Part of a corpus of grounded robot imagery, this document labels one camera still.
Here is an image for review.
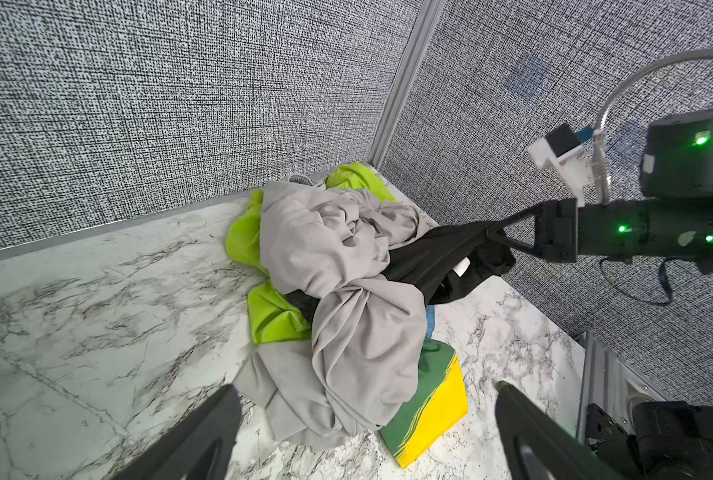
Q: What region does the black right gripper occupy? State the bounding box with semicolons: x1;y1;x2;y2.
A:
486;198;578;263

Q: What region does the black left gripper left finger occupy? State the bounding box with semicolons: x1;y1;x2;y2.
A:
116;384;242;480

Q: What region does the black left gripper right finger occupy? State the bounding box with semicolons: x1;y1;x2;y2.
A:
495;380;621;479

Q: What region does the black cloth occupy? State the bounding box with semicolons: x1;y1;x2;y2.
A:
260;220;515;331

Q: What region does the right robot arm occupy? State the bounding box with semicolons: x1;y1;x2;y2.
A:
486;109;713;275

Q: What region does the multicolour patterned cloth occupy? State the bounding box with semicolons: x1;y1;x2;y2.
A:
379;306;468;469

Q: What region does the neon green cloth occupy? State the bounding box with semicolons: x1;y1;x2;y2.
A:
224;163;394;345

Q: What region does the grey cloth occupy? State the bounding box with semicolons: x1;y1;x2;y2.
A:
234;181;427;451

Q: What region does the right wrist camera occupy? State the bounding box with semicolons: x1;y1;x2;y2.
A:
526;123;593;208

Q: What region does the aluminium mounting rail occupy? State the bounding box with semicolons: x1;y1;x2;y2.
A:
576;331;667;446

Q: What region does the right metal conduit cable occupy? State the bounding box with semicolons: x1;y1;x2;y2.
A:
591;49;713;206

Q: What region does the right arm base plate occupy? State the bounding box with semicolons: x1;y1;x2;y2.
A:
583;402;713;479

